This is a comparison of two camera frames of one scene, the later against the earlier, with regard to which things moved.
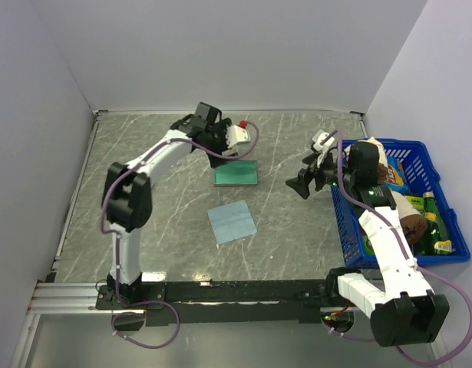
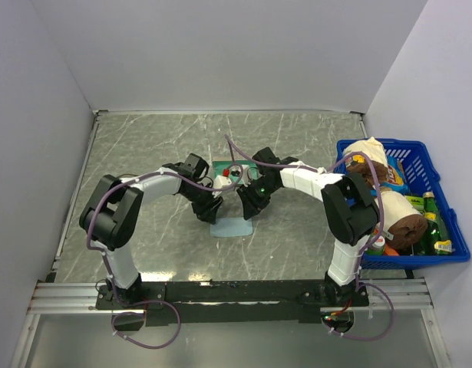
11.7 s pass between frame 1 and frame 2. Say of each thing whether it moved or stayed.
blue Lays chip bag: stayed
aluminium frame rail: stayed
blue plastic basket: stayed
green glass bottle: stayed
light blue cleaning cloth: moved
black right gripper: moved
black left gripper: moved
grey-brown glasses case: stayed
